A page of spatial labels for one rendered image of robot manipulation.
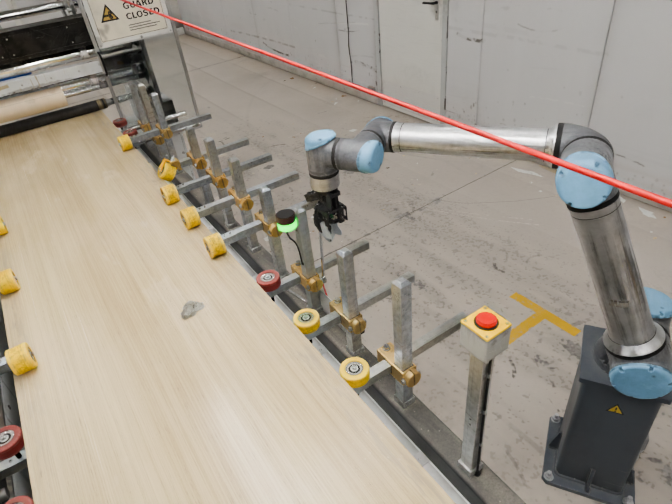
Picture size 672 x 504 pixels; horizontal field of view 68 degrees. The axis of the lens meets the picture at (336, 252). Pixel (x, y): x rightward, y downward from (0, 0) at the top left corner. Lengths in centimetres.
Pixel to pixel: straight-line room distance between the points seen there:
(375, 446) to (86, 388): 81
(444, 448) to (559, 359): 132
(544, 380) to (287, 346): 146
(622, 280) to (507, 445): 112
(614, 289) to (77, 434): 139
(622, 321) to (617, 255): 20
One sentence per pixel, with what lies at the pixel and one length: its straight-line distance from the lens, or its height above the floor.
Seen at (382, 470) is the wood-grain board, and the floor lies 90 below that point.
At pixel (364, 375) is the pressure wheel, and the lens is 134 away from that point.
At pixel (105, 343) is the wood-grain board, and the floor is 90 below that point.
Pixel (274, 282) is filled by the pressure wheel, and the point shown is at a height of 91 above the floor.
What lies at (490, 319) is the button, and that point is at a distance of 102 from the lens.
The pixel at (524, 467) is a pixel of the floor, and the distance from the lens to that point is 229.
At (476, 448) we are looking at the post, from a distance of 134.
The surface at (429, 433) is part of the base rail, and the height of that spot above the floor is 70.
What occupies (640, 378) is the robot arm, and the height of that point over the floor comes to 81.
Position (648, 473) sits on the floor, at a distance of 242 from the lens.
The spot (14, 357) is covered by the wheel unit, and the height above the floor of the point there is 97.
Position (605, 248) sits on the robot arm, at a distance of 135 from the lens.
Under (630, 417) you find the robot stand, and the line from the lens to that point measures 195.
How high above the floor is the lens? 194
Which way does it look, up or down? 36 degrees down
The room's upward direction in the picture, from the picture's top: 7 degrees counter-clockwise
